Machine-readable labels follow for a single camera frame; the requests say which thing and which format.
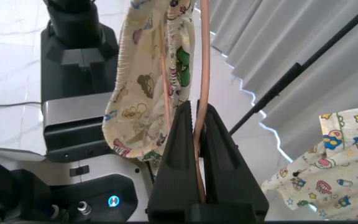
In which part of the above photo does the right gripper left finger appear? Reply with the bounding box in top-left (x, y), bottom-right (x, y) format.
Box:
top-left (147, 100), bottom-right (200, 222)

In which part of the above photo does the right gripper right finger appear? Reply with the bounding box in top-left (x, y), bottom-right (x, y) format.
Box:
top-left (196, 100), bottom-right (270, 222)

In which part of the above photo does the cream printed garment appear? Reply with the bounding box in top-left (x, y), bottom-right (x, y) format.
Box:
top-left (101, 0), bottom-right (196, 162)
top-left (260, 104), bottom-right (358, 220)

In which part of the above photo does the pink clothes hanger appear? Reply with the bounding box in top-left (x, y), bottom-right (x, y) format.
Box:
top-left (157, 0), bottom-right (212, 203)

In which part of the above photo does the black clothes rack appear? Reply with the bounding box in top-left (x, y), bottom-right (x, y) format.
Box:
top-left (228, 0), bottom-right (358, 136)

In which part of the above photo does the white curtain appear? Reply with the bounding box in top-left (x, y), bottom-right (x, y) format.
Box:
top-left (194, 0), bottom-right (358, 163)

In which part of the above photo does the black cable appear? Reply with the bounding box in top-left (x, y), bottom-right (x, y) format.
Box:
top-left (0, 100), bottom-right (42, 108)

